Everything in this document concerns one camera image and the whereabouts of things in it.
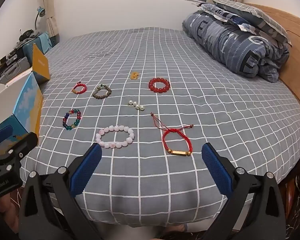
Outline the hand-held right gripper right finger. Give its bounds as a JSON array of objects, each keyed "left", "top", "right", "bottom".
[{"left": 201, "top": 142, "right": 287, "bottom": 240}]

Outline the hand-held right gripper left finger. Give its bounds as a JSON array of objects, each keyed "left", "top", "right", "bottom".
[{"left": 19, "top": 142, "right": 103, "bottom": 240}]

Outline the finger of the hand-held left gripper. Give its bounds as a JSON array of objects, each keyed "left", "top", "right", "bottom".
[
  {"left": 0, "top": 132, "right": 38, "bottom": 167},
  {"left": 0, "top": 126, "right": 13, "bottom": 143}
]

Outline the blue yellow cardboard box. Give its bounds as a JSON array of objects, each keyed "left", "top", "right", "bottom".
[{"left": 12, "top": 43, "right": 51, "bottom": 146}]

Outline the red braided gold-tube bracelet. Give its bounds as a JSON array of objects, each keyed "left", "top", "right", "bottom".
[{"left": 150, "top": 112, "right": 194, "bottom": 157}]

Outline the multicolour glass bead bracelet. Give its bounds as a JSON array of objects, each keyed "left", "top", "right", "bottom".
[{"left": 62, "top": 108, "right": 82, "bottom": 131}]

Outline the pink bead bracelet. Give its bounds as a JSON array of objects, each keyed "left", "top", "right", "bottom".
[{"left": 95, "top": 125, "right": 135, "bottom": 149}]

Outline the small red cord bracelet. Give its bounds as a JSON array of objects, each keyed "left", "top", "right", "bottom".
[{"left": 72, "top": 81, "right": 88, "bottom": 95}]

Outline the brown wooden bead bracelet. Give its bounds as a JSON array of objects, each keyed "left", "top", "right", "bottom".
[{"left": 92, "top": 84, "right": 112, "bottom": 99}]

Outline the red bead bracelet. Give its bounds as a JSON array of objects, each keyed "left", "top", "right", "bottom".
[{"left": 148, "top": 77, "right": 171, "bottom": 94}]

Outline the person's left hand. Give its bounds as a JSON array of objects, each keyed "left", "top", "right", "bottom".
[{"left": 0, "top": 192, "right": 20, "bottom": 233}]

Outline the blue and yellow box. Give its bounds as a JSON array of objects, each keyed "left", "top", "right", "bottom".
[{"left": 0, "top": 73, "right": 32, "bottom": 131}]

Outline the dark clothing pile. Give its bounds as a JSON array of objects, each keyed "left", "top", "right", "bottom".
[{"left": 18, "top": 29, "right": 42, "bottom": 42}]

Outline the blue desk lamp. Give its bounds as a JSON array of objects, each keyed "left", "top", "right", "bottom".
[{"left": 34, "top": 6, "right": 46, "bottom": 31}]

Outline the grey checked bed sheet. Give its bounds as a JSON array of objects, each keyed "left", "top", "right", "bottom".
[{"left": 20, "top": 26, "right": 300, "bottom": 226}]

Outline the wooden headboard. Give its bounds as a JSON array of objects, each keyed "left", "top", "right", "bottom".
[{"left": 244, "top": 3, "right": 300, "bottom": 120}]

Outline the blue white patterned pillow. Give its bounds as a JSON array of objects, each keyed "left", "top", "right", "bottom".
[{"left": 193, "top": 1, "right": 260, "bottom": 34}]

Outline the grey checked pillow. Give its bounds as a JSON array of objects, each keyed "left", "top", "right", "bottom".
[{"left": 208, "top": 0, "right": 292, "bottom": 47}]

